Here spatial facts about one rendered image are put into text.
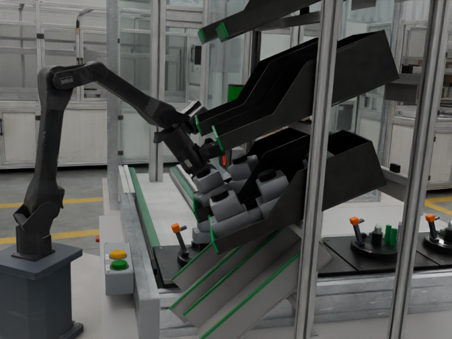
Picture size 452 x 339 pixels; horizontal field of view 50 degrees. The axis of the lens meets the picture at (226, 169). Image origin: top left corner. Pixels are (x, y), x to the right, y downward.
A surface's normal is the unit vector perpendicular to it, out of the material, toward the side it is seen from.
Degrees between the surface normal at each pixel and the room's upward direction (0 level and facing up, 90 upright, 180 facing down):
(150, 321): 90
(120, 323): 0
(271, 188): 90
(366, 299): 90
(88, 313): 0
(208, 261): 90
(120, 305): 0
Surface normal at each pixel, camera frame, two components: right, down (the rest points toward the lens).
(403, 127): -0.91, 0.04
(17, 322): -0.36, 0.18
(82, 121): 0.40, 0.22
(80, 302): 0.04, -0.98
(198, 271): 0.08, 0.21
